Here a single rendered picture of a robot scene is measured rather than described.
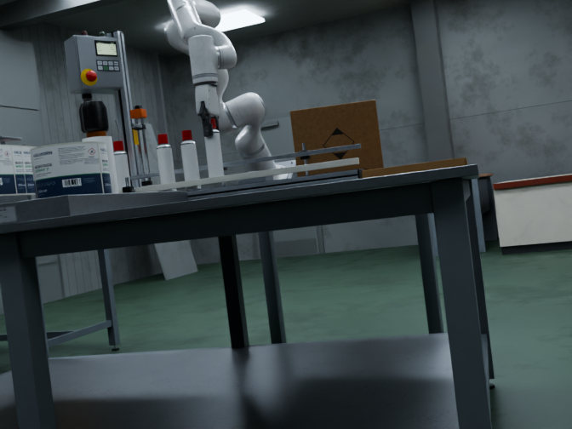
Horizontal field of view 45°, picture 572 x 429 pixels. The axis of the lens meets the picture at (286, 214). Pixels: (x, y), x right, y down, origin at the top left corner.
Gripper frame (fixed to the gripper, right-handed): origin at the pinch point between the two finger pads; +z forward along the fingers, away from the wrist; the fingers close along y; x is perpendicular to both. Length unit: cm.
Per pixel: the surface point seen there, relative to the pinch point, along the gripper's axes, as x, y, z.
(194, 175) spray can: -7.2, 1.7, 13.9
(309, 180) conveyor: 32.6, 5.4, 20.3
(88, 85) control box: -44.0, -1.1, -22.7
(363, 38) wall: -52, -787, -199
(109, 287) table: -149, -177, 66
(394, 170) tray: 60, 13, 21
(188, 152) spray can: -8.1, 2.3, 6.1
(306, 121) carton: 28.5, -18.4, -0.9
